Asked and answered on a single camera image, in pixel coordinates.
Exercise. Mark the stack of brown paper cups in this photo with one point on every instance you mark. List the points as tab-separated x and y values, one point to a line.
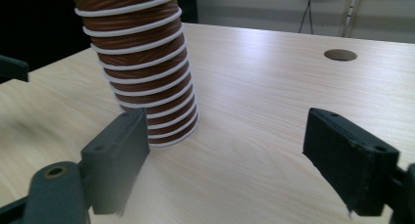
140	38

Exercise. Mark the white pole with black bands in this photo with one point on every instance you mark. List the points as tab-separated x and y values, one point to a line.
350	12

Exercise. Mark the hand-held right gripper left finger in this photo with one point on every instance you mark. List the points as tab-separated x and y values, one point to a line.
114	158

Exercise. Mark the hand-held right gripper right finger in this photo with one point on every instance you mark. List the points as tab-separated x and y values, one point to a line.
352	165

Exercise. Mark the black curtain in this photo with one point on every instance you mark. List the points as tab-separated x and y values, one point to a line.
36	22

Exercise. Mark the thin black stand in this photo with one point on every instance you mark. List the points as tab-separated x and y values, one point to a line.
307	12

